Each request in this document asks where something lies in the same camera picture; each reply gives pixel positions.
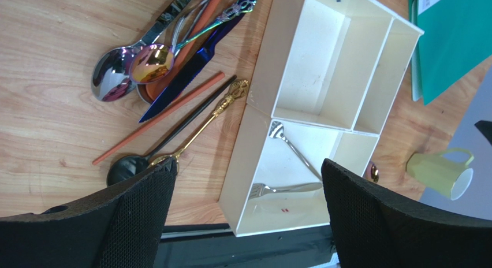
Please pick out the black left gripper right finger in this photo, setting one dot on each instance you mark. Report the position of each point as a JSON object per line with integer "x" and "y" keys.
{"x": 375, "y": 227}

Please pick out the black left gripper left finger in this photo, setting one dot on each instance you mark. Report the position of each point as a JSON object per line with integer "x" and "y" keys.
{"x": 119, "y": 226}

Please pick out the black spoon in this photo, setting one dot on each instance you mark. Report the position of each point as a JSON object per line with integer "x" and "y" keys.
{"x": 130, "y": 165}

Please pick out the gold ornate spoon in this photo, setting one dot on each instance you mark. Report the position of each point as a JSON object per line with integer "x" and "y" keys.
{"x": 237, "y": 90}

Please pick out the yellow-green mug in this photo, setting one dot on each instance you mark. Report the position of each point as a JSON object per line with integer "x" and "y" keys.
{"x": 449, "y": 178}

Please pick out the silver fork front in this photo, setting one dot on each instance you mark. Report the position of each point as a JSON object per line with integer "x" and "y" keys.
{"x": 260, "y": 189}

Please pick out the silver fork diagonal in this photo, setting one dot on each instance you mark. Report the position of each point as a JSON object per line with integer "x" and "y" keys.
{"x": 277, "y": 132}

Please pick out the orange spoon left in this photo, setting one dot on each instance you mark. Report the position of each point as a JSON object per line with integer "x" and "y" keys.
{"x": 149, "y": 92}

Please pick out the large silver spoon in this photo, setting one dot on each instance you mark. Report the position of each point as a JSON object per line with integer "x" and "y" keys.
{"x": 110, "y": 78}

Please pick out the orange chopstick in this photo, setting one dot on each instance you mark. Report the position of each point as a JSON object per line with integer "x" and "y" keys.
{"x": 178, "y": 103}

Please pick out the iridescent rainbow spoon left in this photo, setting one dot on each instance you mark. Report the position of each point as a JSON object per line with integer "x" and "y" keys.
{"x": 155, "y": 61}

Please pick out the white divided utensil tray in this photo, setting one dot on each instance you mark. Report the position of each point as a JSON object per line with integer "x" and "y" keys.
{"x": 329, "y": 70}

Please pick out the blue serrated knife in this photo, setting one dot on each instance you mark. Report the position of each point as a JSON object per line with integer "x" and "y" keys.
{"x": 195, "y": 64}

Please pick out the green notebook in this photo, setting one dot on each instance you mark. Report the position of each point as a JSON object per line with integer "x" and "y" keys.
{"x": 457, "y": 37}

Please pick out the silver fork in pile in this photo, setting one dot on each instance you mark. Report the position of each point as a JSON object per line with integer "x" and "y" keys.
{"x": 181, "y": 22}

